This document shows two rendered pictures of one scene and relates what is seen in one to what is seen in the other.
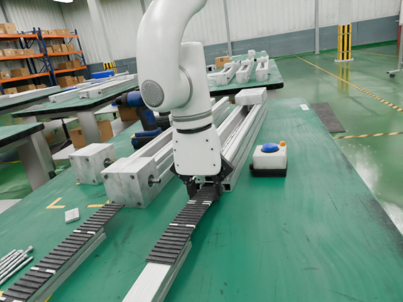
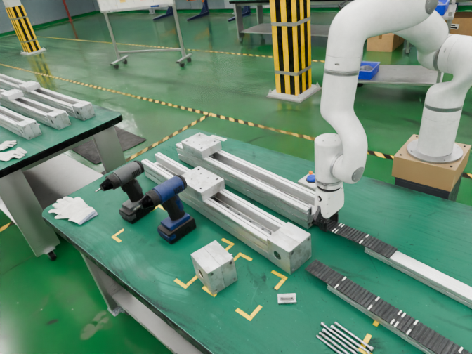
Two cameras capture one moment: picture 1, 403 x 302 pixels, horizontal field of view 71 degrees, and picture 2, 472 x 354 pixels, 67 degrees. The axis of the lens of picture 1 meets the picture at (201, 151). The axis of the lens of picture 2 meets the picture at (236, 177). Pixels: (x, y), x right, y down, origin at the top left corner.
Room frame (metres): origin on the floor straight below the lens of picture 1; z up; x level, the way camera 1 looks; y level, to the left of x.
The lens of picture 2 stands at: (0.34, 0.93, 1.63)
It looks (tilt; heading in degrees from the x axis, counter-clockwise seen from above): 33 degrees down; 302
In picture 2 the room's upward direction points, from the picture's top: 9 degrees counter-clockwise
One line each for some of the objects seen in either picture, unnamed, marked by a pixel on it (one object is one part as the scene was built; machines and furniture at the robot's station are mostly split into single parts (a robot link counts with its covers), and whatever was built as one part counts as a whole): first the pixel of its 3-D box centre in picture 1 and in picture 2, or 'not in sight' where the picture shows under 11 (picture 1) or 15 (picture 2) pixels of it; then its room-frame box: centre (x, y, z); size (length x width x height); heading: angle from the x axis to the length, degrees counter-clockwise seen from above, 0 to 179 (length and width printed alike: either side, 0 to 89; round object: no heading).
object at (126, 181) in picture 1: (137, 181); (291, 245); (0.64, 0.17, 0.83); 0.12 x 0.09 x 0.10; 68
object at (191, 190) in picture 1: (186, 184); (320, 224); (0.59, 0.05, 0.83); 0.03 x 0.03 x 0.07; 68
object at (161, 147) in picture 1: (193, 129); (204, 195); (1.06, 0.02, 0.82); 0.80 x 0.10 x 0.09; 158
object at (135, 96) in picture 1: (138, 120); (164, 213); (1.08, 0.22, 0.89); 0.20 x 0.08 x 0.22; 71
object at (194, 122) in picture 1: (191, 118); (328, 180); (0.57, 0.01, 0.98); 0.09 x 0.08 x 0.03; 68
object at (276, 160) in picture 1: (267, 159); (310, 187); (0.69, -0.17, 0.81); 0.10 x 0.08 x 0.06; 68
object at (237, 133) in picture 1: (241, 126); (239, 174); (0.99, -0.16, 0.82); 0.80 x 0.10 x 0.09; 158
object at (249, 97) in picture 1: (251, 99); (201, 147); (1.22, -0.25, 0.87); 0.16 x 0.11 x 0.07; 158
